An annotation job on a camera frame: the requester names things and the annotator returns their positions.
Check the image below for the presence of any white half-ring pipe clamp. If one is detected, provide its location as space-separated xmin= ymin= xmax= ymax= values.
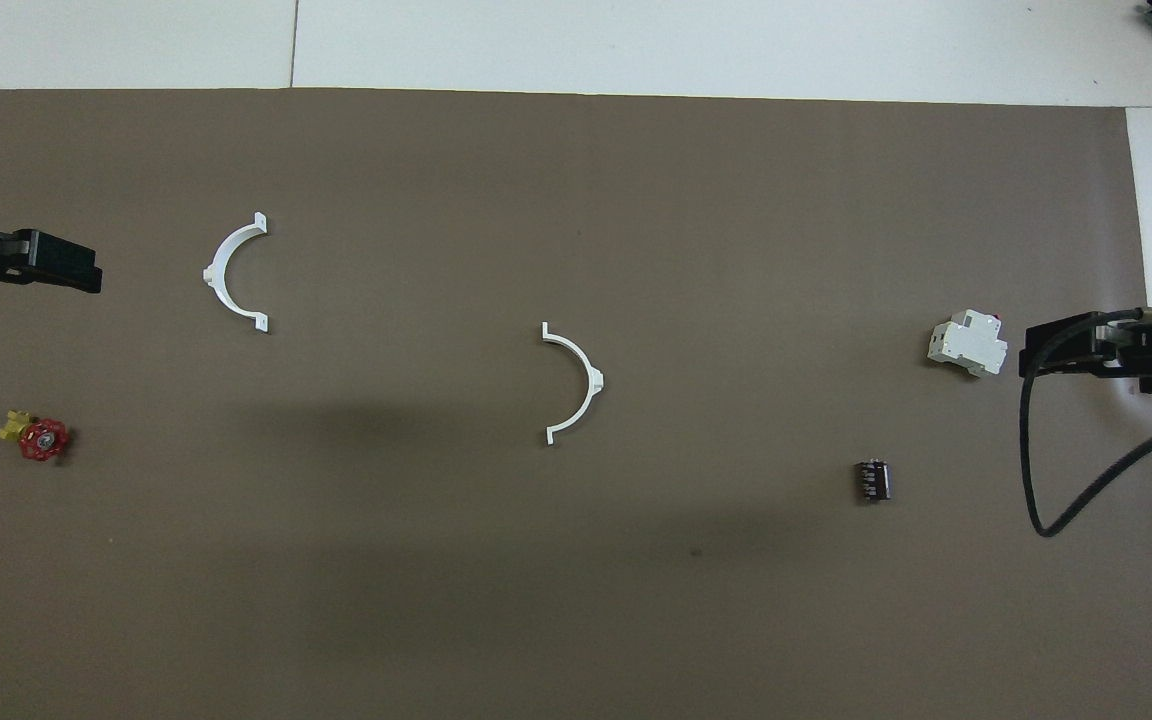
xmin=540 ymin=321 xmax=606 ymax=447
xmin=203 ymin=212 xmax=269 ymax=334

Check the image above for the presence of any white circuit breaker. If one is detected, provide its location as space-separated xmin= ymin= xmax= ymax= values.
xmin=926 ymin=309 xmax=1009 ymax=379

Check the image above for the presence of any red and yellow valve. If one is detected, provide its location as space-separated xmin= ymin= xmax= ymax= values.
xmin=0 ymin=408 xmax=72 ymax=463

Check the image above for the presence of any black cylindrical capacitor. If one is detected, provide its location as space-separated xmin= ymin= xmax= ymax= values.
xmin=854 ymin=458 xmax=893 ymax=504

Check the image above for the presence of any brown table mat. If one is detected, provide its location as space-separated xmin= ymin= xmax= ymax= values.
xmin=0 ymin=88 xmax=1152 ymax=720

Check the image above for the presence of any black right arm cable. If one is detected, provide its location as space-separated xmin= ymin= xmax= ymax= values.
xmin=1019 ymin=308 xmax=1152 ymax=538

